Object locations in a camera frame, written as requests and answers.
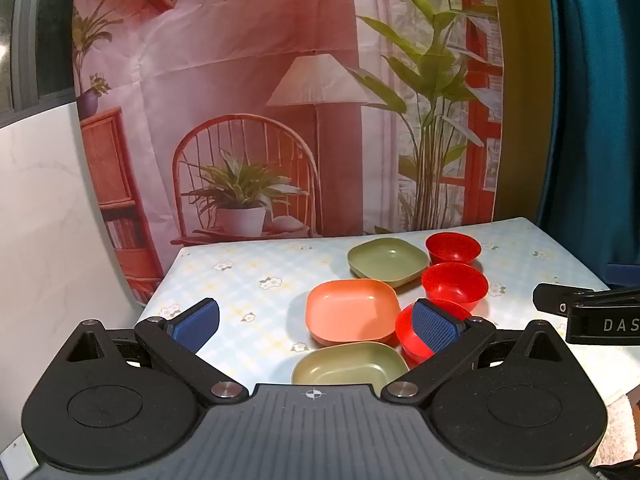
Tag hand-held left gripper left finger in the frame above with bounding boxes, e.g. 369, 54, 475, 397
55, 298, 249, 405

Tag red plastic bowl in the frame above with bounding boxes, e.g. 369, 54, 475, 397
425, 232, 482, 266
421, 262, 489, 312
395, 299, 473, 365

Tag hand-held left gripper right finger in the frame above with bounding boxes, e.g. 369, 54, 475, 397
381, 298, 576, 406

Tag white marble panel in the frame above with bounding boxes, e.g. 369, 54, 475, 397
0, 95, 166, 461

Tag green square plate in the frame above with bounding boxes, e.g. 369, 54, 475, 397
347, 237, 430, 288
291, 342, 411, 387

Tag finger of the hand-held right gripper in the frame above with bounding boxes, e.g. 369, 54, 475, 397
532, 282, 640, 317

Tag printed room backdrop cloth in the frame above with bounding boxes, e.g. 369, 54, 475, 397
72, 0, 505, 306

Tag dark window frame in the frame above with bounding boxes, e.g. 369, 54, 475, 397
0, 0, 78, 128

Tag floral checked tablecloth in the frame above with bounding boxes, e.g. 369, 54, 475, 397
135, 217, 640, 411

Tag orange square plate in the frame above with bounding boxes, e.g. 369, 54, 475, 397
306, 280, 401, 347

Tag fuzzy white rug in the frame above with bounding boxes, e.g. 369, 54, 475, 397
602, 392, 640, 463

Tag teal curtain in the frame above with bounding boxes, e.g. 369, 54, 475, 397
537, 0, 640, 283

